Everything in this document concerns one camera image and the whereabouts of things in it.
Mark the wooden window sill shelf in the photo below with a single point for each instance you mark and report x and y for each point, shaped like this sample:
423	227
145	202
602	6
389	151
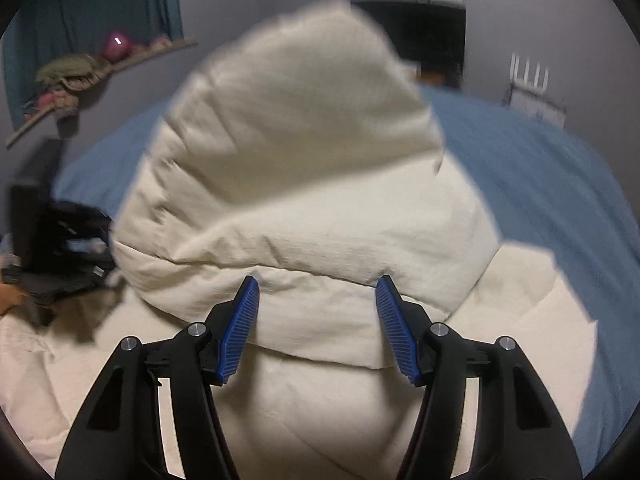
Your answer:
65	104

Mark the white box under router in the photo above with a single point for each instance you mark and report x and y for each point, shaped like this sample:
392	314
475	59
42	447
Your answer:
535	105

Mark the person's left hand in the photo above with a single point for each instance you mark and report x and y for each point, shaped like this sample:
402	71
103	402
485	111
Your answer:
11	293

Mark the cream hooded puffer jacket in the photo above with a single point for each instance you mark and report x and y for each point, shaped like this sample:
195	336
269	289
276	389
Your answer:
303	154

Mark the blue fleece bed blanket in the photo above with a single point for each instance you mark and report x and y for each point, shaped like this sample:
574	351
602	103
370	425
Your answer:
549	189

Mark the white wifi router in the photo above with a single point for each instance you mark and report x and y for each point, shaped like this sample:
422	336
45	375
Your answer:
528	76

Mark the pink round lamp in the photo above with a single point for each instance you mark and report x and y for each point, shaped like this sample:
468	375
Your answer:
116	48

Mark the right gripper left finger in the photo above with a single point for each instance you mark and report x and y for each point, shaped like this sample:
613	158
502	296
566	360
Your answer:
117	432

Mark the black wall monitor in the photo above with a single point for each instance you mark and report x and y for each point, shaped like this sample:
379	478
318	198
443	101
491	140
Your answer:
430	36

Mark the teal curtain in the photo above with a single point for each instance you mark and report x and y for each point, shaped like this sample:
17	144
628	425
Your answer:
43	30

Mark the green plush on sill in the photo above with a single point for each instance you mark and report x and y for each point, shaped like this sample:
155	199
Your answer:
74	72

